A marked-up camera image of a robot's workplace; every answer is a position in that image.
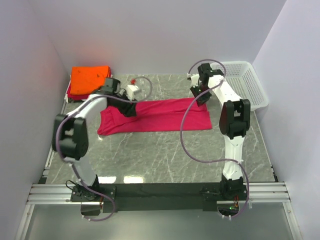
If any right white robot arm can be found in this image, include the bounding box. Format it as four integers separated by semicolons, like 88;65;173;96
188;63;251;200

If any white plastic basket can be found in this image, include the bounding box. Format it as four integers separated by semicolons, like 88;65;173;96
222;61;269;111

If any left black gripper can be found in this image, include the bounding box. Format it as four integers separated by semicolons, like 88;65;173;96
110;89;137;117

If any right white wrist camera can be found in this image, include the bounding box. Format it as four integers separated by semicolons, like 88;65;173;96
187;73;200;88

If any magenta t shirt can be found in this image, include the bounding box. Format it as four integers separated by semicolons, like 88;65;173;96
97;98;212;136

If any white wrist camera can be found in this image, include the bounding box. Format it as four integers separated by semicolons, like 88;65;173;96
125;78;141;101
187;73;200;88

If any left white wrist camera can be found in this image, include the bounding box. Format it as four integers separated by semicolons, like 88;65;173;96
125;78;141;101

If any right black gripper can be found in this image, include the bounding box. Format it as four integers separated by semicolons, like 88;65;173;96
189;83;211;107

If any black base beam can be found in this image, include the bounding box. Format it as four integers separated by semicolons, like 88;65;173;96
70;182;250;214

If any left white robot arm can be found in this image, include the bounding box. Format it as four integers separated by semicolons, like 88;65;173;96
52;77;140;201

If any aluminium rail frame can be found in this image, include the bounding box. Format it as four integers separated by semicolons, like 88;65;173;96
15;182;303;240

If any folded orange t shirt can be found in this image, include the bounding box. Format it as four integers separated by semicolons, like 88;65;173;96
70;65;111;96

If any folded red t shirt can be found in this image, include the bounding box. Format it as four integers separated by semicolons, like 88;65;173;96
66;84;90;101

